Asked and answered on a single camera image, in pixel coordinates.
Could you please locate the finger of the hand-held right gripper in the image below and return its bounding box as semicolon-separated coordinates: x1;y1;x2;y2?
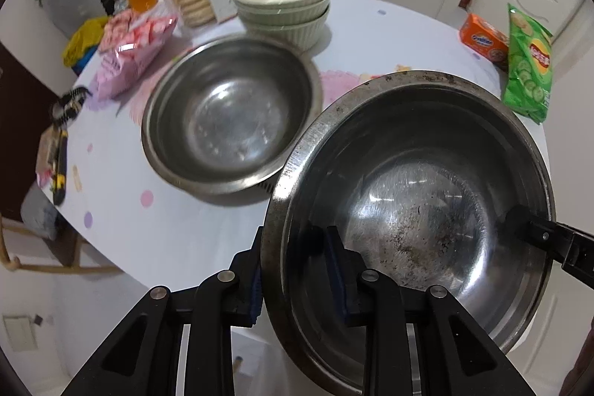
503;206;594;281

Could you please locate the yellow black utility knife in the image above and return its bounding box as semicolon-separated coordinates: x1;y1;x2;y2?
50;129;71;206

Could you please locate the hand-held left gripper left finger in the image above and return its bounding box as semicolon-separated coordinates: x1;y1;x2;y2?
60;226;266;396

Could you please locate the stained steel bowl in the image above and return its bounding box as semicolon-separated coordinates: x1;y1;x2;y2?
261;71;557;396

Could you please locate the small steel bowl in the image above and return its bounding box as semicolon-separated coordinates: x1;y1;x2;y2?
140;35;324;198

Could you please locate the green chips bag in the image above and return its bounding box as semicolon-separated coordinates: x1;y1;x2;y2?
501;3;556;125

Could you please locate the grey cushion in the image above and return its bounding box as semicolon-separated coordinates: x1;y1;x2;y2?
20;185;59;240

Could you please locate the pink snack bag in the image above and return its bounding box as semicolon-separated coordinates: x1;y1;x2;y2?
90;9;180;101

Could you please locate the orange biscuit box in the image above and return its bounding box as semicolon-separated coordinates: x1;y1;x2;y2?
459;13;510;73

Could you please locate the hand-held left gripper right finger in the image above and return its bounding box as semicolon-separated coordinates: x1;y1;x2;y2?
311;225;539;396

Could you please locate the yellow cloth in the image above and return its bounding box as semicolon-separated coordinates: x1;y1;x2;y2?
62;16;111;68

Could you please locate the green ceramic bowl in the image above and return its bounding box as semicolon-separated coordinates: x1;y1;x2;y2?
239;9;331;53
234;0;333;30

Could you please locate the wooden chair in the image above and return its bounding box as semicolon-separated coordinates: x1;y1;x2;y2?
0;210;122;282

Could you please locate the black clip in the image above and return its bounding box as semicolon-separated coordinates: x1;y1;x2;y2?
49;85;94;130

